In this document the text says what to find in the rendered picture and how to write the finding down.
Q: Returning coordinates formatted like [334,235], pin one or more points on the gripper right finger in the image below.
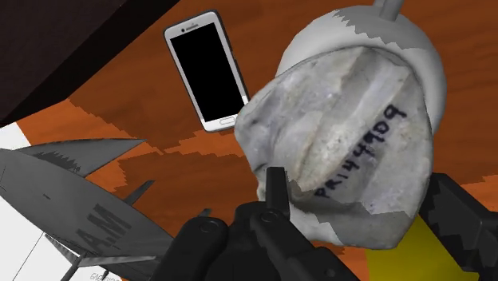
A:
[467,229]

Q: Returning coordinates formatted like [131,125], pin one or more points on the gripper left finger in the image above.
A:
[272,237]

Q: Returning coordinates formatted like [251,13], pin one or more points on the yellow object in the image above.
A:
[408,260]

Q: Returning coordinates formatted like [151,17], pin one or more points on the grey stone figure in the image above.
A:
[342,128]

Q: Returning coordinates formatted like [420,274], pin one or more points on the white smartphone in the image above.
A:
[206,70]

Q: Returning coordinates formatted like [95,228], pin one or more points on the grey model aircraft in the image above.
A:
[58,202]

